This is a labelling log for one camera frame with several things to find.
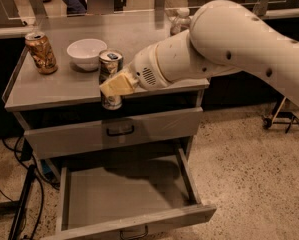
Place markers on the black middle drawer handle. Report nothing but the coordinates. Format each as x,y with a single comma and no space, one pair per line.
134,233

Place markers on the grey top drawer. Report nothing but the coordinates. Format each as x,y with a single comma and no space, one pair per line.
79,138

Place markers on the silver blue redbull can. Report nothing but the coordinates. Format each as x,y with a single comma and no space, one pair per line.
111,61

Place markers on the grey metal drawer cabinet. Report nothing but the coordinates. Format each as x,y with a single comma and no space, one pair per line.
71,95

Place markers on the black metal stand leg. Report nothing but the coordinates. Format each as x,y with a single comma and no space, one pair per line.
18,208

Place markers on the black drawer handle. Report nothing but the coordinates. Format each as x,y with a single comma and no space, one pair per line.
120,131
134,233

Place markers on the white gripper with vents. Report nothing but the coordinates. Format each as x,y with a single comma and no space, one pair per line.
145,68

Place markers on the grey open middle drawer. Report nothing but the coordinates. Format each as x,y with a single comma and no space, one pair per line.
105,192

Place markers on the clear plastic water bottle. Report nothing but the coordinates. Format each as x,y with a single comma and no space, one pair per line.
181,22

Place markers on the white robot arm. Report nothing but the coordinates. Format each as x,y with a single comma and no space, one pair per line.
224,38

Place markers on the white ceramic bowl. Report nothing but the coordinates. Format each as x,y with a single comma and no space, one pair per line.
84,53

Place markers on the crumpled gold soda can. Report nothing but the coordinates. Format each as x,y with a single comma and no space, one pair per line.
41,51

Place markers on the black top drawer handle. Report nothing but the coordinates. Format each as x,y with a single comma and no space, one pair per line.
120,131

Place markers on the wheeled wooden cart frame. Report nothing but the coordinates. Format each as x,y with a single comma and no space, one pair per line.
280,117

